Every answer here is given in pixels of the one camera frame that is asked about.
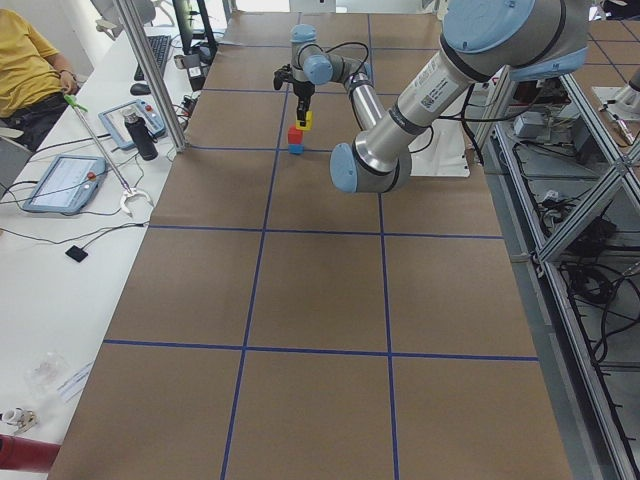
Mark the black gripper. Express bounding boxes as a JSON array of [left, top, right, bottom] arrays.
[[293, 82, 315, 120]]

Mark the yellow foam block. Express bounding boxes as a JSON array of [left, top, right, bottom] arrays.
[[295, 110, 313, 132]]

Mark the red foam block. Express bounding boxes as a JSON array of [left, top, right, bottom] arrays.
[[287, 125, 304, 145]]

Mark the blue foam block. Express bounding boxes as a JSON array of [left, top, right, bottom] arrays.
[[288, 144, 304, 155]]

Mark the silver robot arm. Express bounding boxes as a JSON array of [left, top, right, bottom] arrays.
[[273, 0, 589, 193]]

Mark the black keyboard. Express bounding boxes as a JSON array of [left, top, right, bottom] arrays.
[[146, 35, 172, 79]]

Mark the black computer mouse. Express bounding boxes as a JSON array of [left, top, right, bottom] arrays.
[[129, 83, 151, 96]]

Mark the black water bottle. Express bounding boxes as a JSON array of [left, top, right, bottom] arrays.
[[122, 107, 158, 161]]

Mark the far teach pendant tablet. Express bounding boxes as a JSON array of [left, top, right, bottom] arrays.
[[98, 99, 166, 150]]

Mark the teach pendant tablet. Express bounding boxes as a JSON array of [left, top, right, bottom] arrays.
[[98, 99, 166, 150], [22, 155, 107, 215]]

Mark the grabber reaching tool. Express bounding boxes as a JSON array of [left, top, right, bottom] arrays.
[[63, 94, 154, 216]]

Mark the brown paper table cover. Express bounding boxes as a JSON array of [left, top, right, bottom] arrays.
[[51, 13, 572, 479]]

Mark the near teach pendant tablet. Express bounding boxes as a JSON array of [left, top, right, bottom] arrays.
[[22, 155, 107, 215]]

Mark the person in yellow shirt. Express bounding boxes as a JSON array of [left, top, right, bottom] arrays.
[[1, 9, 79, 152]]

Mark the small black square pad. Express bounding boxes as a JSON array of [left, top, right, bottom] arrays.
[[65, 245, 88, 263]]

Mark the red cylinder bottle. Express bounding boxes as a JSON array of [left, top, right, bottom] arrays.
[[0, 434, 61, 473]]

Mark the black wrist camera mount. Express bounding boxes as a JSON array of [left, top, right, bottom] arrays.
[[273, 64, 294, 91]]

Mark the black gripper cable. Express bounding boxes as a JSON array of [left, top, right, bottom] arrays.
[[319, 41, 436, 156]]

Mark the aluminium frame post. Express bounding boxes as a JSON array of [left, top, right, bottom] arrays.
[[114, 0, 186, 153]]

